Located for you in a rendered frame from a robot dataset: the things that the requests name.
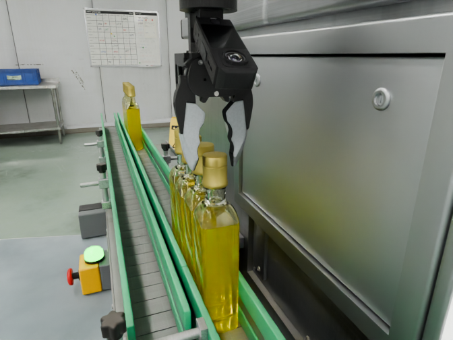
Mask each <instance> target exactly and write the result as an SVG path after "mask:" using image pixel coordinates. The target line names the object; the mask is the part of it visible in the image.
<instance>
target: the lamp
mask: <svg viewBox="0 0 453 340"><path fill-rule="evenodd" d="M103 260H104V252H103V249H102V248H101V247H100V246H92V247H89V248H87V249H86V251H85V252H84V262H85V263H86V264H98V263H99V262H102V261H103Z"/></svg>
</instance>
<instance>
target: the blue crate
mask: <svg viewBox="0 0 453 340"><path fill-rule="evenodd" d="M40 83H41V79H40V72H39V68H30V69H0V86H21V85H39V84H40Z"/></svg>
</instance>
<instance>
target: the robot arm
mask: <svg viewBox="0 0 453 340"><path fill-rule="evenodd" d="M179 11H182V12H185V18H187V21H188V43H189V50H188V51H186V53H174V54H175V83H176V90H175V92H174V96H173V107H174V111H175V116H176V118H177V123H178V126H179V138H180V142H181V147H182V151H183V156H184V157H185V160H186V162H187V164H188V165H189V168H190V169H191V170H192V171H195V168H196V166H197V163H198V161H199V158H198V147H199V145H200V137H199V132H200V128H201V127H202V126H203V124H204V120H205V116H206V114H205V112H204V111H203V110H202V109H201V108H200V107H199V106H198V105H197V104H196V101H195V96H196V95H197V96H199V98H200V102H202V103H206V101H207V100H208V98H209V97H220V98H221V99H222V100H223V101H225V103H226V107H225V108H224V109H223V110H222V116H223V119H224V122H225V127H226V130H227V133H228V136H227V138H228V140H229V142H230V149H229V156H230V160H231V166H232V167H234V166H235V165H236V164H237V162H238V160H239V157H240V156H241V153H242V150H243V147H244V144H245V140H246V137H247V131H248V129H249V124H250V120H251V113H252V109H253V95H252V91H251V89H252V88H253V83H254V81H255V77H256V74H257V71H258V67H257V65H256V64H255V61H254V60H253V58H252V56H251V55H250V53H249V51H248V50H247V48H246V46H245V45H244V43H243V41H242V40H241V37H240V36H239V34H238V32H237V31H236V29H235V27H234V26H233V24H232V22H231V21H230V20H224V19H223V14H225V13H235V12H237V0H179ZM177 65H178V70H177ZM178 81H179V83H178ZM229 97H231V98H229Z"/></svg>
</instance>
